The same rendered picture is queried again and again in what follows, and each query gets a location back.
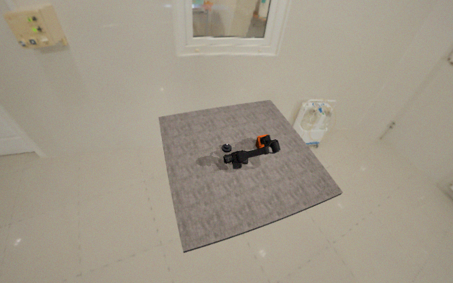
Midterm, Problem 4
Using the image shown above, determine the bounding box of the black round pedestal with silver shaft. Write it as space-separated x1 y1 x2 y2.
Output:
222 144 232 152

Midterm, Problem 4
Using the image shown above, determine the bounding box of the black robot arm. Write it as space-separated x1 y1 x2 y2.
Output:
223 135 281 169

